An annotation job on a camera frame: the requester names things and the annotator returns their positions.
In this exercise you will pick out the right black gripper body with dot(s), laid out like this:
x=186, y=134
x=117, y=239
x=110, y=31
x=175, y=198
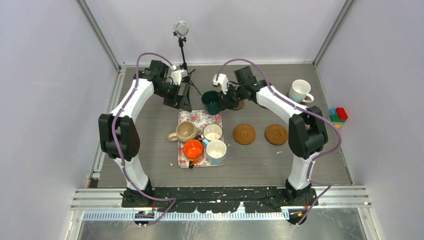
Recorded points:
x=234, y=95

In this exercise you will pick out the floral serving tray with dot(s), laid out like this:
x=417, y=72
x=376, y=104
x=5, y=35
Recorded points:
x=200, y=119

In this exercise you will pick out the dark brown wooden coaster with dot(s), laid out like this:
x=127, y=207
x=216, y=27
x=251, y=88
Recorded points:
x=239, y=106

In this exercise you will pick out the white mug brown rim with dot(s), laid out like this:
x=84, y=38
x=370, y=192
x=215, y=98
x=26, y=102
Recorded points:
x=212, y=132

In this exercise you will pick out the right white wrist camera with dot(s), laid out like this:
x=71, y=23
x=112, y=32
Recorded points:
x=221, y=80

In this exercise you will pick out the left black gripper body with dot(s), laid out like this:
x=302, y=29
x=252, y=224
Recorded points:
x=171, y=99

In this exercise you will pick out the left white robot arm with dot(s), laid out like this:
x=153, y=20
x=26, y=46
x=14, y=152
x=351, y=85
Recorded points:
x=118, y=135

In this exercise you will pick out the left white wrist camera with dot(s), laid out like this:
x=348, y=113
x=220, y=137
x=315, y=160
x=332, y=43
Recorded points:
x=177, y=75

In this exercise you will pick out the colourful toy block stack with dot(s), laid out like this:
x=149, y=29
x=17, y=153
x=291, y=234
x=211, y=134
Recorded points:
x=338, y=116

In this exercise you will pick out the beige mug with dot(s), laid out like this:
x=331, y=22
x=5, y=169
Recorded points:
x=184, y=132

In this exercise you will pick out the white light blue mug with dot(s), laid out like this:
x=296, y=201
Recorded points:
x=216, y=151

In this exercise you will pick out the dark green mug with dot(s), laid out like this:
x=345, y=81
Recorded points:
x=211, y=102

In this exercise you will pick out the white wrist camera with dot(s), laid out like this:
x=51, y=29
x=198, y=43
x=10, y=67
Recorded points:
x=177, y=75
x=221, y=80

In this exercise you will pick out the white mug blue base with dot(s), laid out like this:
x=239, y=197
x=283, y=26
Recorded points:
x=299, y=92

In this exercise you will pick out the microphone on black tripod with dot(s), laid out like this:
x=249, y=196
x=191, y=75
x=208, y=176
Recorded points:
x=180, y=30

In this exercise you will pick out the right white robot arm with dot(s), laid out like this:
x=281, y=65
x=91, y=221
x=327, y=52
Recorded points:
x=307, y=133

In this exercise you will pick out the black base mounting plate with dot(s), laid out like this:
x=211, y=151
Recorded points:
x=218, y=199

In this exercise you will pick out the orange mug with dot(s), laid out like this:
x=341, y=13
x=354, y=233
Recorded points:
x=194, y=152

